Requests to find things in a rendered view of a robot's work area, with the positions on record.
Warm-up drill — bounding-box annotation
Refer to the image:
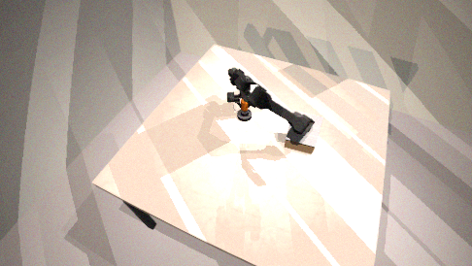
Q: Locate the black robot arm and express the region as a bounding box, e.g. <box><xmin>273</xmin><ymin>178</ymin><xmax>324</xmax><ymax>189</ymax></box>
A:
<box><xmin>227</xmin><ymin>67</ymin><xmax>315</xmax><ymax>137</ymax></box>

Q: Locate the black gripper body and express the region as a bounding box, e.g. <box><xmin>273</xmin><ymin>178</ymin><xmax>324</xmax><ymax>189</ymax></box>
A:
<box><xmin>227</xmin><ymin>88</ymin><xmax>251</xmax><ymax>103</ymax></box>

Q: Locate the orange knob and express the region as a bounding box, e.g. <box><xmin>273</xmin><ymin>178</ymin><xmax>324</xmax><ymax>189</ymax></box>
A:
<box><xmin>241</xmin><ymin>99</ymin><xmax>249</xmax><ymax>111</ymax></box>

